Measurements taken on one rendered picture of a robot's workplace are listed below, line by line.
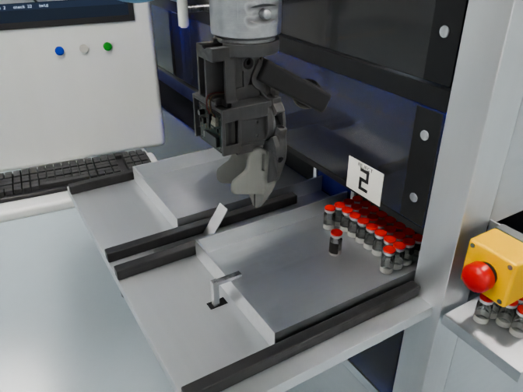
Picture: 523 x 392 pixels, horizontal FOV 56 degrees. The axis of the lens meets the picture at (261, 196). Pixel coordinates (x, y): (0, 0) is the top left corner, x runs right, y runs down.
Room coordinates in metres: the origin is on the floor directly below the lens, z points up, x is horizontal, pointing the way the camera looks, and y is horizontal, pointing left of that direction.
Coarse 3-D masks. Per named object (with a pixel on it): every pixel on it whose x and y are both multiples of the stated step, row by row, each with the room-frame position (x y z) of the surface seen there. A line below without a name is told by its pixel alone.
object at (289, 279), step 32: (256, 224) 0.77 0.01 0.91; (288, 224) 0.81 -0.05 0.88; (320, 224) 0.81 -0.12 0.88; (224, 256) 0.71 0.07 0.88; (256, 256) 0.71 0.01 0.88; (288, 256) 0.71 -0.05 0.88; (320, 256) 0.71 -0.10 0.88; (352, 256) 0.71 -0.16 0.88; (224, 288) 0.62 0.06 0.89; (256, 288) 0.62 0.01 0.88; (288, 288) 0.62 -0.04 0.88; (320, 288) 0.62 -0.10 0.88; (352, 288) 0.62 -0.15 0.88; (384, 288) 0.59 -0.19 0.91; (256, 320) 0.53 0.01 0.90; (288, 320) 0.55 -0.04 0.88; (320, 320) 0.53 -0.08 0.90
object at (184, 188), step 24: (144, 168) 1.01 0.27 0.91; (168, 168) 1.04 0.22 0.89; (192, 168) 1.06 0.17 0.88; (216, 168) 1.06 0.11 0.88; (288, 168) 1.06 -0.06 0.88; (168, 192) 0.94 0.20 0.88; (192, 192) 0.94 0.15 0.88; (216, 192) 0.94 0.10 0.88; (288, 192) 0.91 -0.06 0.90; (312, 192) 0.94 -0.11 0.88; (168, 216) 0.82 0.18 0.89; (192, 216) 0.79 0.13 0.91
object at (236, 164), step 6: (234, 156) 0.55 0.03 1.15; (240, 156) 0.55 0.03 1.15; (246, 156) 0.56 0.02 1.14; (228, 162) 0.54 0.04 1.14; (234, 162) 0.55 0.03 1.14; (240, 162) 0.55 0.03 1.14; (246, 162) 0.55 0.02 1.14; (222, 168) 0.54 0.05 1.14; (228, 168) 0.54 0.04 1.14; (234, 168) 0.55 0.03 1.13; (240, 168) 0.55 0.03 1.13; (216, 174) 0.54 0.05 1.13; (222, 174) 0.54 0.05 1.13; (228, 174) 0.54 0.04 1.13; (234, 174) 0.55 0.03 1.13; (222, 180) 0.54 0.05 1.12; (228, 180) 0.54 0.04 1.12; (252, 198) 0.55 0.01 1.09; (252, 204) 0.55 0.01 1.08
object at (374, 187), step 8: (352, 160) 0.76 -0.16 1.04; (352, 168) 0.76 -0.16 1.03; (368, 168) 0.73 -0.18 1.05; (352, 176) 0.76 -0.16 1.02; (360, 176) 0.74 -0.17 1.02; (376, 176) 0.71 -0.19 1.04; (352, 184) 0.76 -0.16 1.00; (368, 184) 0.72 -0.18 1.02; (376, 184) 0.71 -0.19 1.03; (360, 192) 0.74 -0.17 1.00; (368, 192) 0.72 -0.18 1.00; (376, 192) 0.71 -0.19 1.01; (376, 200) 0.70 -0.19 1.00
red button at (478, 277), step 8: (472, 264) 0.51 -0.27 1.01; (480, 264) 0.51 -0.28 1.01; (464, 272) 0.51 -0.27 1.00; (472, 272) 0.50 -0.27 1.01; (480, 272) 0.50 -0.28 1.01; (488, 272) 0.50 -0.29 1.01; (464, 280) 0.51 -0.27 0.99; (472, 280) 0.50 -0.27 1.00; (480, 280) 0.49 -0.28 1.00; (488, 280) 0.49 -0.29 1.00; (472, 288) 0.50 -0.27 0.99; (480, 288) 0.49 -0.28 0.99; (488, 288) 0.49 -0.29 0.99
